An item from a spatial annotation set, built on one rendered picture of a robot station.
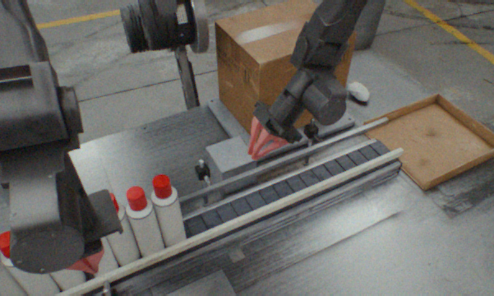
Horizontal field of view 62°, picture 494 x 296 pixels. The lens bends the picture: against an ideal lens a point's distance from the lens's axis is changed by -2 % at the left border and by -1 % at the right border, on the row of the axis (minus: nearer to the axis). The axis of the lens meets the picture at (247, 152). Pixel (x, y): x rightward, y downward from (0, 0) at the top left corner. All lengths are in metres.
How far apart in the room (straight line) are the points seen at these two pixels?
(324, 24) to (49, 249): 0.53
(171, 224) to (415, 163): 0.70
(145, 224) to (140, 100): 2.00
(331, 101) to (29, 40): 0.49
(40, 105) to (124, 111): 2.34
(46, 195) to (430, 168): 1.04
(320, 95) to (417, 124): 0.67
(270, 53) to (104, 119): 1.79
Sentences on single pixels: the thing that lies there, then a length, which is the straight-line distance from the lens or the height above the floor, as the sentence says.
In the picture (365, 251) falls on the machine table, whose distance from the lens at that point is 1.02.
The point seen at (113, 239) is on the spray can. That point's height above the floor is 0.99.
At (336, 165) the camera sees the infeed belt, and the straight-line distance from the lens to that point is 1.10.
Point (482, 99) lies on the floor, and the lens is 3.09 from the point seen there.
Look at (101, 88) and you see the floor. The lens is 2.95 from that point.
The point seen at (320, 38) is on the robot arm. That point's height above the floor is 1.31.
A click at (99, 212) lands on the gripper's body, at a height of 1.29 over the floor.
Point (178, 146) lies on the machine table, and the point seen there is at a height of 0.83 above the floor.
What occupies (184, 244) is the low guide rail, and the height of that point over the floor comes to 0.91.
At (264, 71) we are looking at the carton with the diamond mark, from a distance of 1.02.
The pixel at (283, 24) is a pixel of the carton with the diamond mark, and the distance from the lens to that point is 1.16.
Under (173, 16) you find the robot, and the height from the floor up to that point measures 1.17.
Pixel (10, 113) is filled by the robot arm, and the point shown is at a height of 1.46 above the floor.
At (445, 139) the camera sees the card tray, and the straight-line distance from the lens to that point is 1.34.
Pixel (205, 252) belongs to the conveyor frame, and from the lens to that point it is 0.93.
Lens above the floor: 1.67
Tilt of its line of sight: 46 degrees down
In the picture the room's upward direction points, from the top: straight up
